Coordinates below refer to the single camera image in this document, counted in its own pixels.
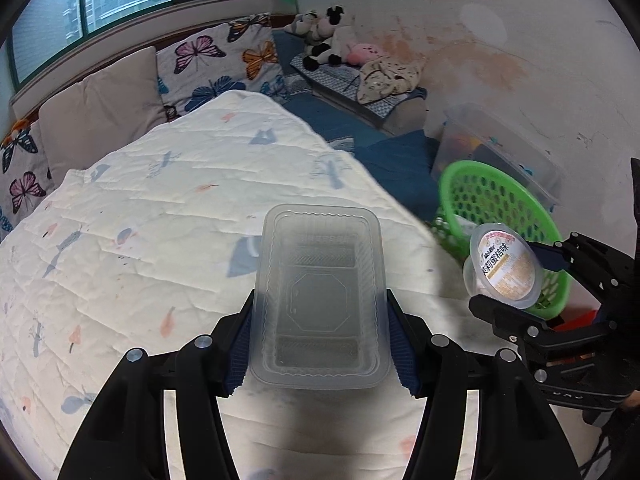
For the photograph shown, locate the pile of colourful toys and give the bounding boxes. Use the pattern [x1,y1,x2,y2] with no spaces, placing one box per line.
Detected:
[440,130,501,171]

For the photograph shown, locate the pink plush toy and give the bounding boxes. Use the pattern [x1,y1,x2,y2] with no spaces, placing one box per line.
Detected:
[347,42,391,65]

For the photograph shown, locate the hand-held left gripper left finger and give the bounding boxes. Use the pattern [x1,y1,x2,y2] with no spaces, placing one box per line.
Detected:
[57,290,256,480]

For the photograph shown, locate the red plastic stool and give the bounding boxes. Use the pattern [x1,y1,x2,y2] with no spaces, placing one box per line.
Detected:
[556,311,600,332]

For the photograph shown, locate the clear plastic food container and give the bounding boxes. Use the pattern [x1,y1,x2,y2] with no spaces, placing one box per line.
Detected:
[248,203,392,391]

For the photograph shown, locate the blue mat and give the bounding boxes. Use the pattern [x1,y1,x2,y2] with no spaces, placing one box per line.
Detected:
[270,30,451,223]

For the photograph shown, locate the green plastic basket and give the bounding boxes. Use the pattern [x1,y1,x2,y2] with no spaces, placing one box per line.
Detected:
[431,160,573,321]

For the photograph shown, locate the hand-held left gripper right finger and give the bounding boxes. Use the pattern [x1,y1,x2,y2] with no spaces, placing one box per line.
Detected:
[385,287,583,480]

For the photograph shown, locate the large butterfly print pillow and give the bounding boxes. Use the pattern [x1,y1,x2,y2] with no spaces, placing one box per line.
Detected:
[156,12,291,121]

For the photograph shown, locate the small butterfly print pillow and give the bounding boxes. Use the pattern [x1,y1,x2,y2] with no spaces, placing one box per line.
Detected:
[0,119,56,241]

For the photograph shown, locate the grey plush toy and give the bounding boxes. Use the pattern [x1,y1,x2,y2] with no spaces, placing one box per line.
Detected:
[285,10,321,36]

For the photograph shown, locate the patterned grey folded blanket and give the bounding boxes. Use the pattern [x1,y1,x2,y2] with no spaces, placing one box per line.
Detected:
[290,55,428,122]

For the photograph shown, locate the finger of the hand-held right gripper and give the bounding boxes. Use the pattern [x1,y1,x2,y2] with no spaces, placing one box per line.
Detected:
[468,294,618,361]
[530,231,640,306]

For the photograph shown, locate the beige pillow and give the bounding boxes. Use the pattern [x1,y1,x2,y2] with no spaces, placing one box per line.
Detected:
[39,46,168,188]

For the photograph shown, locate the black and white cow plush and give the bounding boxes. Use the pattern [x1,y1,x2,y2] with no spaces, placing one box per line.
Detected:
[302,6,357,72]

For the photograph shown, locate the clear plastic storage bin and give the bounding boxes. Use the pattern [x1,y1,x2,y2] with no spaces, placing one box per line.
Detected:
[432,102,563,211]

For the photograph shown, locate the white quilt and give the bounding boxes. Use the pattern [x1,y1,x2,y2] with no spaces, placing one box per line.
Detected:
[0,90,501,480]

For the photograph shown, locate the cream spotted cloth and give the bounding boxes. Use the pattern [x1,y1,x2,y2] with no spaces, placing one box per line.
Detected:
[356,56,427,106]

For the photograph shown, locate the clear cup with printed lid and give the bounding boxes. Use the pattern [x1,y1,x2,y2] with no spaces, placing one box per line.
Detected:
[462,222,542,309]

